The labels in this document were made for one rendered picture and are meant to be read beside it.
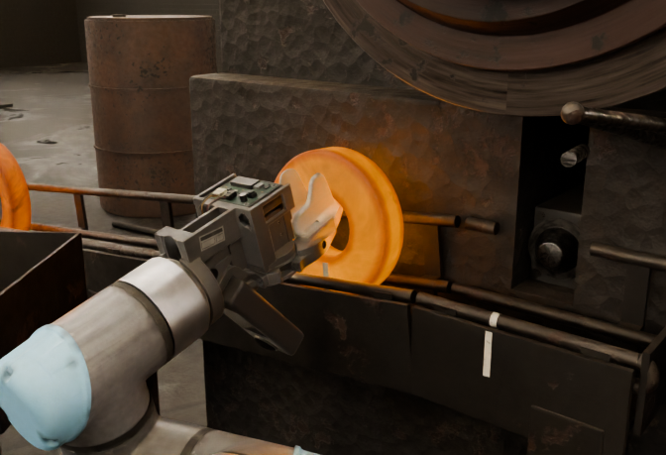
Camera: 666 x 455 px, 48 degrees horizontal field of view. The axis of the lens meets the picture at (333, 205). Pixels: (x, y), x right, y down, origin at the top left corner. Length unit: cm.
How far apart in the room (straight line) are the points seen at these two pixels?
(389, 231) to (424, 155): 9
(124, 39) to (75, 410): 287
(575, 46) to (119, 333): 37
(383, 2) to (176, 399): 148
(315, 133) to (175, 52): 255
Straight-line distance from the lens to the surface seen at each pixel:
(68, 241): 83
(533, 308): 69
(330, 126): 81
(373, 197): 70
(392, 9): 61
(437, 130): 73
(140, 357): 57
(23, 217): 125
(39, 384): 54
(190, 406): 192
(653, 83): 54
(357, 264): 73
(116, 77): 339
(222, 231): 62
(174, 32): 334
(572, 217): 72
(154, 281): 59
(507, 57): 56
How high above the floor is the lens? 97
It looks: 16 degrees down
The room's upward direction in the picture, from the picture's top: straight up
